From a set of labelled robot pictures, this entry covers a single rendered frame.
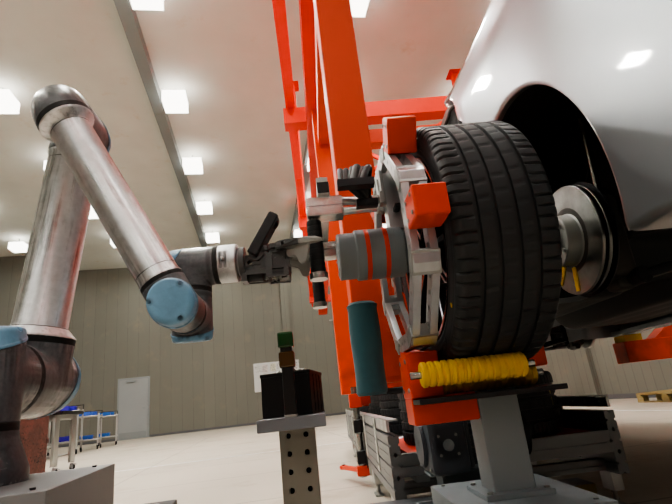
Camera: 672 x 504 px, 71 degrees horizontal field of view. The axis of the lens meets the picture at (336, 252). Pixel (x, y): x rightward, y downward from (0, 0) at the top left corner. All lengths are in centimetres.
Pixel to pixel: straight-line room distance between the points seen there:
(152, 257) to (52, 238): 30
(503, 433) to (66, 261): 109
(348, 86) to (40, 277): 145
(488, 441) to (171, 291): 80
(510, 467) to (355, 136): 135
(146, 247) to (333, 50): 151
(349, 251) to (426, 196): 33
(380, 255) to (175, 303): 55
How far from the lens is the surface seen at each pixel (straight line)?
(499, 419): 127
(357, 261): 125
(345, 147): 200
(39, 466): 608
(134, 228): 103
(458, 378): 115
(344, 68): 222
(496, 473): 127
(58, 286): 121
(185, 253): 114
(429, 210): 99
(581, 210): 149
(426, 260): 104
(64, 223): 125
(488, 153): 114
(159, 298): 96
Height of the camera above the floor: 47
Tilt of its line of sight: 17 degrees up
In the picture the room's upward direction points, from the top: 6 degrees counter-clockwise
